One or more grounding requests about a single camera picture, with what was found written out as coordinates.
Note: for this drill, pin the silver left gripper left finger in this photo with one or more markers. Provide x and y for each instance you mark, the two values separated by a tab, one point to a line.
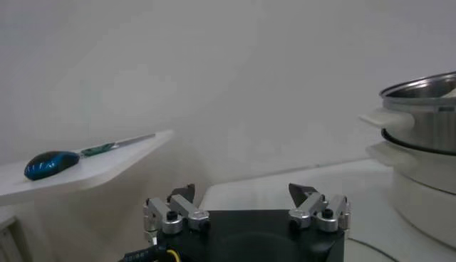
187	208

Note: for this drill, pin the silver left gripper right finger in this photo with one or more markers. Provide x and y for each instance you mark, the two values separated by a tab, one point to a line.
310	206

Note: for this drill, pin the stainless steel steamer basket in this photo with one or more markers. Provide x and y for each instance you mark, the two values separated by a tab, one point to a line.
427	124

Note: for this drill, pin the white side table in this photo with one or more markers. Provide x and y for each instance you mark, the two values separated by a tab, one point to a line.
107	167

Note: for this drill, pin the white electric cooker pot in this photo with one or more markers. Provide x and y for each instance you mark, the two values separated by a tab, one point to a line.
427	199

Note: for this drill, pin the blue black computer mouse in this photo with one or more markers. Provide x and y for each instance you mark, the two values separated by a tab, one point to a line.
50	165

